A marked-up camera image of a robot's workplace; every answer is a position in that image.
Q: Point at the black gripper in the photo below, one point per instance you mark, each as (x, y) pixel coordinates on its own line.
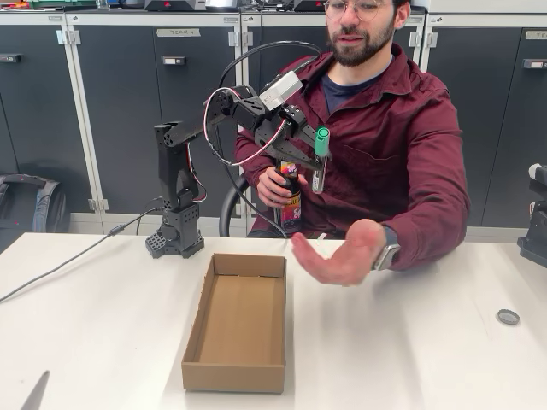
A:
(285, 136)

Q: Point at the green capped marker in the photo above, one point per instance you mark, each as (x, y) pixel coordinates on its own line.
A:
(321, 143)

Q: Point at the dark glass beer bottle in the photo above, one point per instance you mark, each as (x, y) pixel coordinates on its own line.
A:
(290, 218)

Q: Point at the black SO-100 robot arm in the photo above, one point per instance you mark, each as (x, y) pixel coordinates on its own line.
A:
(173, 179)

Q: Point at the person's left forearm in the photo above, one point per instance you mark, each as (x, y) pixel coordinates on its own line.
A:
(427, 243)

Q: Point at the person's right forearm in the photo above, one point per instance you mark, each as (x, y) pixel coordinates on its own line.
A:
(247, 164)

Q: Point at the black idle robot arm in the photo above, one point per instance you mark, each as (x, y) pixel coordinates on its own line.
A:
(536, 239)

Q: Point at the person's right hand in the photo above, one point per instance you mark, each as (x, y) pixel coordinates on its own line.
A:
(267, 188)

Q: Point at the person's left hand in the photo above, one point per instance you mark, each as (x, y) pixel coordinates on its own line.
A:
(346, 265)

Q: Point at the maroon shirt torso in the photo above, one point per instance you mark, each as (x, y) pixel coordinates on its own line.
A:
(384, 128)

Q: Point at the black chair armrest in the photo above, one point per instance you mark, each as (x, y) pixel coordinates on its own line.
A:
(225, 205)

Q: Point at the bearded man's head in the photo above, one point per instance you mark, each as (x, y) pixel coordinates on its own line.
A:
(363, 38)

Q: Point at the black case red logo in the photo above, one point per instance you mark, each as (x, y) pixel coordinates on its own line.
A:
(179, 4)
(305, 5)

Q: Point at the round metal eyeglasses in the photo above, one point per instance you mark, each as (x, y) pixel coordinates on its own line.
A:
(337, 9)

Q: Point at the grey smartwatch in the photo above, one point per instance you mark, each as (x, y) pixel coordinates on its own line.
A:
(386, 256)

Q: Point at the light grey device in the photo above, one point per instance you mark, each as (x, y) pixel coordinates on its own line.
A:
(222, 3)

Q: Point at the grey team label strip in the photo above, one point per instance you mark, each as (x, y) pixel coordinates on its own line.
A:
(536, 35)
(178, 32)

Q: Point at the brown cardboard box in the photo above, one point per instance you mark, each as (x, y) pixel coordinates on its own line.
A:
(239, 316)

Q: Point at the small black object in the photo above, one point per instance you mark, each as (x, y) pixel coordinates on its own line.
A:
(131, 3)

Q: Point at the clear drinking glass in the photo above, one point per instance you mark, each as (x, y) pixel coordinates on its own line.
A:
(104, 4)

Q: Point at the metal bottle cap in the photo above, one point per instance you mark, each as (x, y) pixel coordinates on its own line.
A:
(507, 317)

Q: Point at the green flat box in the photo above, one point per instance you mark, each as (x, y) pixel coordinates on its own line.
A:
(64, 3)

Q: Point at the grey black backpack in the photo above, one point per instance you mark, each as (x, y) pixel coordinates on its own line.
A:
(25, 205)

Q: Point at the grey blurry pointed object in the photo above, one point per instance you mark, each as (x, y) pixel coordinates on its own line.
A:
(36, 395)

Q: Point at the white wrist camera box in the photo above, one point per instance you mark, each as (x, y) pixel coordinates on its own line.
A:
(280, 91)

